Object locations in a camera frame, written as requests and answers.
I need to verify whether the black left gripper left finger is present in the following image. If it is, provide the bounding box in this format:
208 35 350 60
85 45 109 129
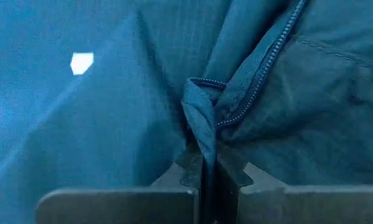
35 146 203 224

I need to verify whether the navy blue backpack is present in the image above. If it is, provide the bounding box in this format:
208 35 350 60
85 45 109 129
0 0 373 224

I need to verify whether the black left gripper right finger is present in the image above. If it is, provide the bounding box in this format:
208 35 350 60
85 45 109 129
216 142 373 224

